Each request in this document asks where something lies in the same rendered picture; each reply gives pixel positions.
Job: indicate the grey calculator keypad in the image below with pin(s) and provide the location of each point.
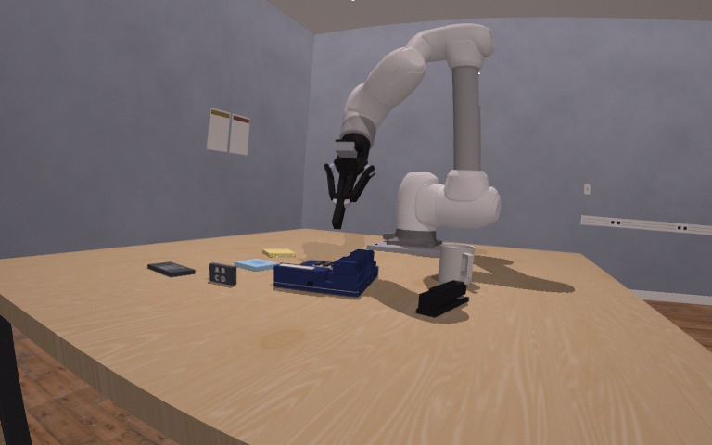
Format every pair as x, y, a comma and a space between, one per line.
170, 269

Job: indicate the white mug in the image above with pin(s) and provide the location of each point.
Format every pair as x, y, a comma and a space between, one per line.
452, 264

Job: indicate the yellow sticky note pad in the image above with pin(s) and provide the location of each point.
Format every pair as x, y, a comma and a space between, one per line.
285, 252

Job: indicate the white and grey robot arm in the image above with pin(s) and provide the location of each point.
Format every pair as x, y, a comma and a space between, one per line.
467, 201

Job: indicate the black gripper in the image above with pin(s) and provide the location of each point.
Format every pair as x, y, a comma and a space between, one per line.
349, 168

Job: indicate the dark blue telephone handset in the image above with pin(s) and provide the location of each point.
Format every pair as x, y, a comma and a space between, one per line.
352, 265

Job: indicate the blue desk phone body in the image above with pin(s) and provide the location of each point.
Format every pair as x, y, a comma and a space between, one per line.
320, 278

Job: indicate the light blue note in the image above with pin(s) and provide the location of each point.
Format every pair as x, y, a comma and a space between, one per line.
256, 265

